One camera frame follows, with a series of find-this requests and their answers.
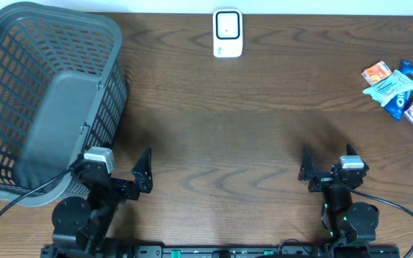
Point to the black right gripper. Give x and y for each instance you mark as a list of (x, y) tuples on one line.
[(321, 180)]

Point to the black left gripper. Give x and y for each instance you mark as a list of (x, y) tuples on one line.
[(121, 185)]

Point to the blue Oreo cookie pack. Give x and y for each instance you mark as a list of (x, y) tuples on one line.
[(396, 106)]

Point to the orange tissue pack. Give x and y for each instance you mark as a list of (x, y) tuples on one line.
[(376, 73)]

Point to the green wet wipes pack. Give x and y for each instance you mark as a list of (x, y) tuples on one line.
[(384, 91)]

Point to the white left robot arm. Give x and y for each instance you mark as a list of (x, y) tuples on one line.
[(81, 224)]

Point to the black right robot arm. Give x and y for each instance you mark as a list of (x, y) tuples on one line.
[(350, 222)]

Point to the white barcode scanner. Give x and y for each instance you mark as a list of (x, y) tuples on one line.
[(227, 33)]

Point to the grey plastic basket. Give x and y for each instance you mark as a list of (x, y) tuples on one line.
[(62, 91)]

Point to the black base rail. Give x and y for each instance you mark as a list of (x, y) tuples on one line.
[(188, 252)]

